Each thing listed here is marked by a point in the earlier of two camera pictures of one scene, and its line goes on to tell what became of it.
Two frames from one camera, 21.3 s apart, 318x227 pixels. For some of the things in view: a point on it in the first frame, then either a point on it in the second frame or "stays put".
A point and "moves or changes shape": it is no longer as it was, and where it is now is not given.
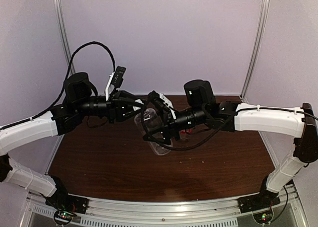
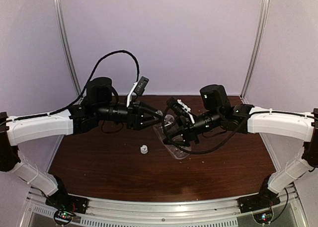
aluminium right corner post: x=265 y=3 stays put
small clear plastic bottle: x=151 y=124 to x=178 y=149
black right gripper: x=168 y=128 to x=186 y=127
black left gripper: x=116 y=108 to x=132 y=119
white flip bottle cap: x=139 y=101 moves or changes shape
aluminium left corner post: x=61 y=21 stays put
